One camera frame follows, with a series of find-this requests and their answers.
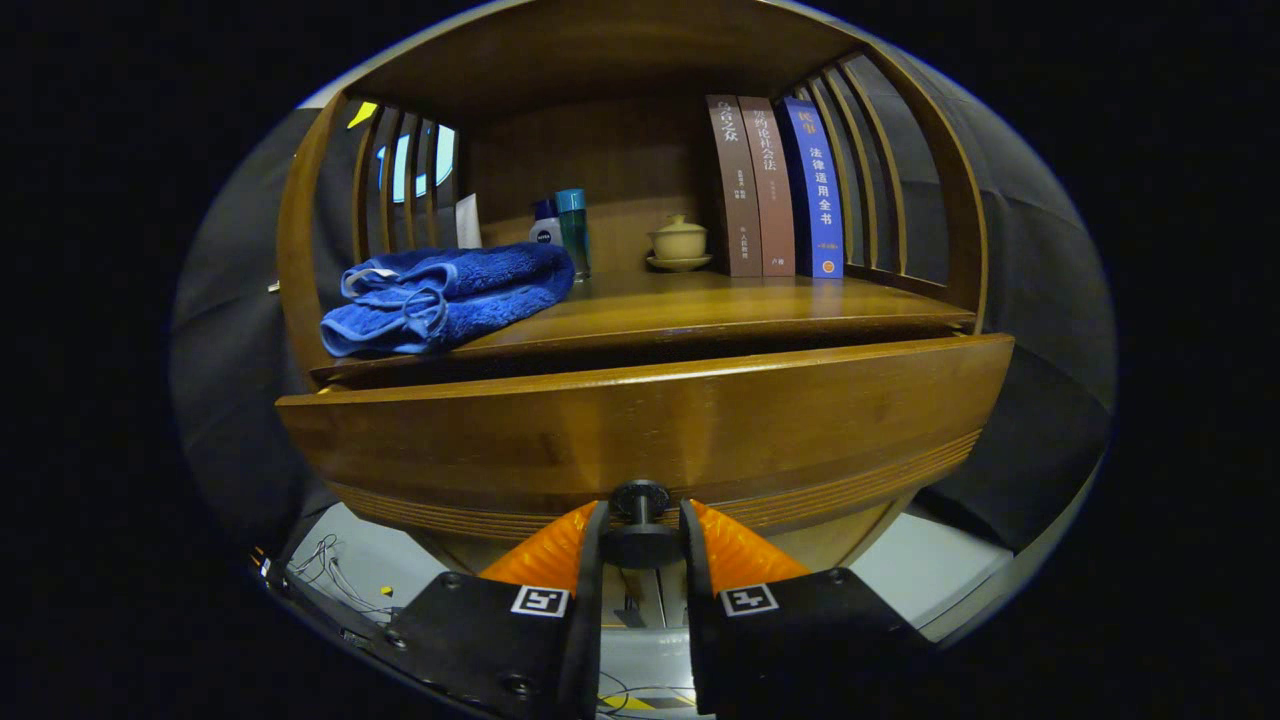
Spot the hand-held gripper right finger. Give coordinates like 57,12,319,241
680,498,936,719

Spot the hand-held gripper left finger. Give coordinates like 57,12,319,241
375,500,611,720

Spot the wooden drawer with black knob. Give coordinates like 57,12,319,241
275,333,1016,576

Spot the wooden countertop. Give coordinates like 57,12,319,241
310,268,976,386

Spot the wooden cabinet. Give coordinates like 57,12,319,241
275,0,1016,601

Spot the folded blue towel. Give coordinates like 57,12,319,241
320,242,577,358

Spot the beige lidded tea cup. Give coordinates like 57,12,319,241
646,214,713,273

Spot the teal bottle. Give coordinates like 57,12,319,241
556,188,592,281

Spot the reddish brown book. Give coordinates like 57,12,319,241
738,96,797,278

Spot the dark brown book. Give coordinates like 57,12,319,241
705,94,763,278

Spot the blue book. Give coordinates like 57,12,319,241
780,97,846,280

